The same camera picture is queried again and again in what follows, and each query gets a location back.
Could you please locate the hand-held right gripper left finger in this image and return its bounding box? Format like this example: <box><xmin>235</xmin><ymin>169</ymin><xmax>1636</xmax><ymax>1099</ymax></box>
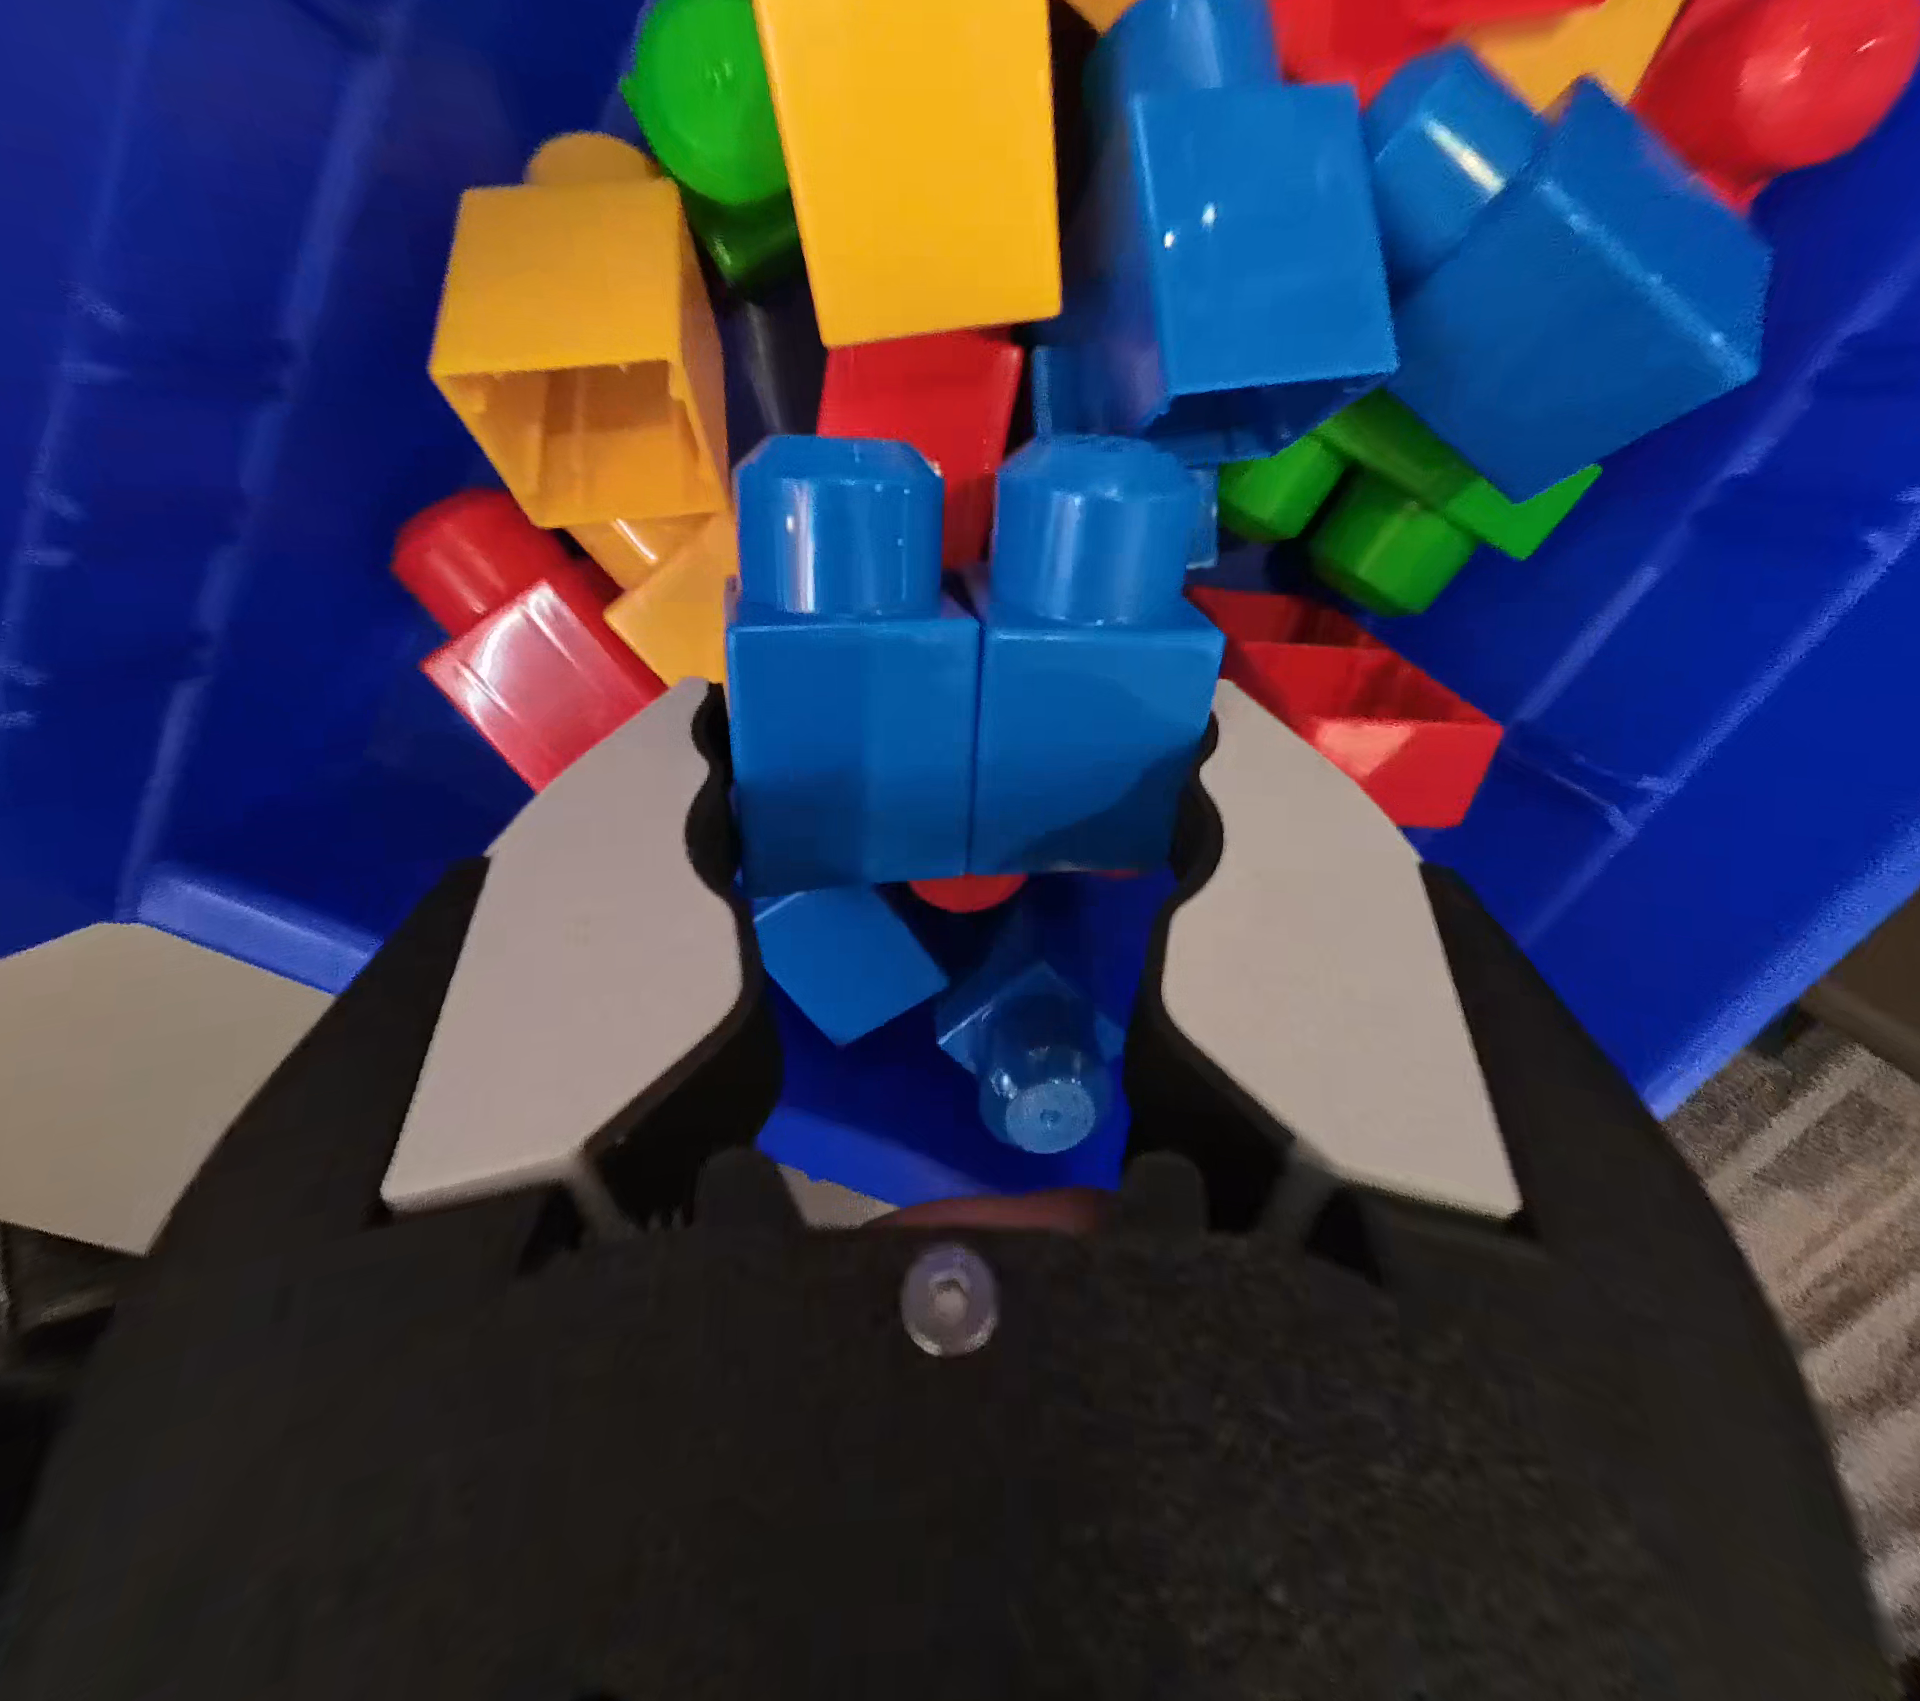
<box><xmin>378</xmin><ymin>680</ymin><xmax>785</xmax><ymax>1238</ymax></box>

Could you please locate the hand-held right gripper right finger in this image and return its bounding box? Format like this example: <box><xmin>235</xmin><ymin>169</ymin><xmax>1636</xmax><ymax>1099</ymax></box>
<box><xmin>1124</xmin><ymin>680</ymin><xmax>1525</xmax><ymax>1241</ymax></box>

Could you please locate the blue one-stud block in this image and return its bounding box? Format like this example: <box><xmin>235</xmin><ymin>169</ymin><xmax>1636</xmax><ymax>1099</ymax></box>
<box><xmin>965</xmin><ymin>435</ymin><xmax>1228</xmax><ymax>880</ymax></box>
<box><xmin>723</xmin><ymin>435</ymin><xmax>984</xmax><ymax>900</ymax></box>

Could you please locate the blue plastic bin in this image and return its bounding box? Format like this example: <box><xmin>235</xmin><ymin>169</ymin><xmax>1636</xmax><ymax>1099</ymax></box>
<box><xmin>0</xmin><ymin>0</ymin><xmax>1920</xmax><ymax>1208</ymax></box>

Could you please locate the pile of colourful toy blocks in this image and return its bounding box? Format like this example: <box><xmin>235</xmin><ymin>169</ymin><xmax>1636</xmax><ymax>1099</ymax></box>
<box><xmin>390</xmin><ymin>0</ymin><xmax>1920</xmax><ymax>1154</ymax></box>

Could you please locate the person's right hand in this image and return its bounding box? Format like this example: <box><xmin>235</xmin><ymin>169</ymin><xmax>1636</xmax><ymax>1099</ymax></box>
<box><xmin>899</xmin><ymin>1190</ymin><xmax>1121</xmax><ymax>1238</ymax></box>

